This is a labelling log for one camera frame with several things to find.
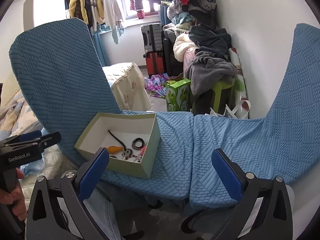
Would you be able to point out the cream white duvet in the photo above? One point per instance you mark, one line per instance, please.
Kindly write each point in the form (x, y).
(181, 45)

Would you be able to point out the black white patterned bangle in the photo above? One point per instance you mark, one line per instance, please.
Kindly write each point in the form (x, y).
(138, 143)

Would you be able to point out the green cardboard box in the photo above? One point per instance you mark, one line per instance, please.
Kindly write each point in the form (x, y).
(178, 95)

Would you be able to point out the black hair stick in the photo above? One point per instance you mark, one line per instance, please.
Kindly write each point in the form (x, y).
(117, 139)

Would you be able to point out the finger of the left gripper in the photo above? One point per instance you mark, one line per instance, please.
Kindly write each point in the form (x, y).
(24, 137)
(38, 144)

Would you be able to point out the grey blanket pile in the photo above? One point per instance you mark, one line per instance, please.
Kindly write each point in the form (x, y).
(206, 69)

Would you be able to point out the white shopping bag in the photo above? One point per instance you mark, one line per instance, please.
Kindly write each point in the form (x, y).
(232, 111)

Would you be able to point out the orange wooden gourd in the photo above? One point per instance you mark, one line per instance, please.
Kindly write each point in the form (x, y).
(114, 149)

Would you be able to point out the grey suitcase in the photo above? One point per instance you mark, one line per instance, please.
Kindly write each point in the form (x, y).
(152, 37)

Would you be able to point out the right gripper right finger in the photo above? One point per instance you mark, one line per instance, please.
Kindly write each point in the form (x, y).
(230, 173)

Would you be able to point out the green jewelry box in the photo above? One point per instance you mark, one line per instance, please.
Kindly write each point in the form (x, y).
(130, 140)

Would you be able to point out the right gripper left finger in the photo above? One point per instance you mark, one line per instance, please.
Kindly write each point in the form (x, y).
(89, 174)

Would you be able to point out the person's left hand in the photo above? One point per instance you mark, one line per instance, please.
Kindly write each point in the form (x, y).
(15, 197)

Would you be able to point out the pink hat hair clip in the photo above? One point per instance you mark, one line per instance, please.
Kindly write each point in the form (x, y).
(142, 151)

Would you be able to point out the red suitcase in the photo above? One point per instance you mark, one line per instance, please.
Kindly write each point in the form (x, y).
(155, 63)

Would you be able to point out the blue quilted bedspread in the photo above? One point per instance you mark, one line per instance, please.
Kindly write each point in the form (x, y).
(62, 80)

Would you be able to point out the green plastic stool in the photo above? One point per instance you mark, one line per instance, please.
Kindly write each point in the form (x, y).
(217, 98)

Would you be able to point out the purple patterned cloth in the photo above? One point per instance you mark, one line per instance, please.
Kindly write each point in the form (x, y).
(156, 85)

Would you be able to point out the hanging clothes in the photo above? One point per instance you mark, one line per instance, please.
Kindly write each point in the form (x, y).
(97, 12)

